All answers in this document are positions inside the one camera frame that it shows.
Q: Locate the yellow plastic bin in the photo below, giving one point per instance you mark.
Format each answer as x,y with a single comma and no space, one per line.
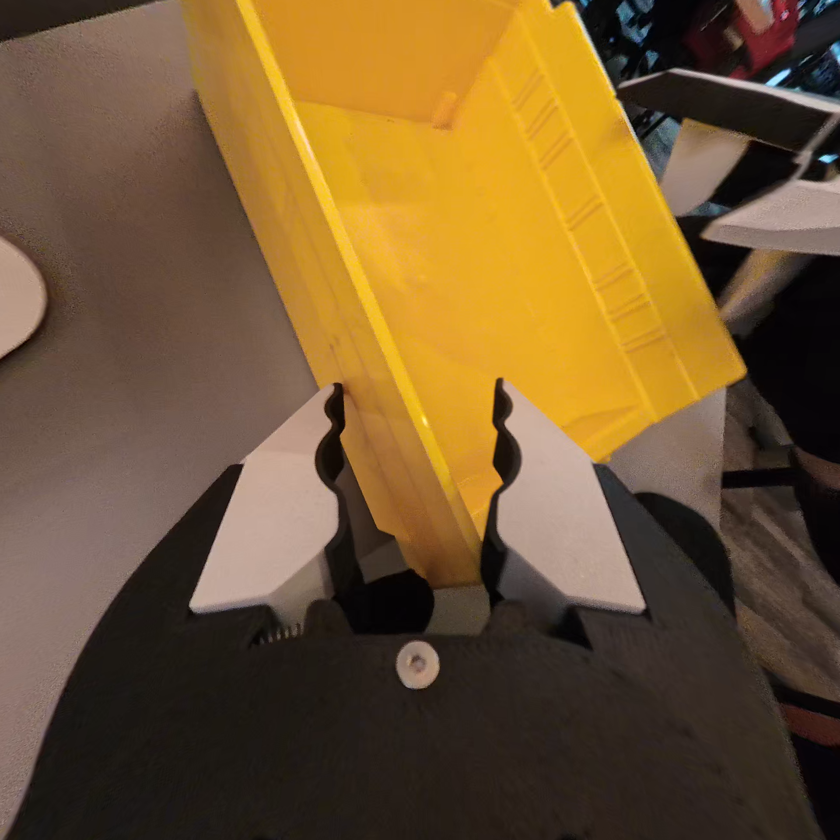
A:
459,262

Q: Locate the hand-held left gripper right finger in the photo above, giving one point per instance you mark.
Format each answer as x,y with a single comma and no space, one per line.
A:
564,525

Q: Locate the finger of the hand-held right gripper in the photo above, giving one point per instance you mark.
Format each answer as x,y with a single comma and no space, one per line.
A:
787,220
754,108

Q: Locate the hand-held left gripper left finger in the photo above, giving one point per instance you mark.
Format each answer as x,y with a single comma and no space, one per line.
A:
275,525

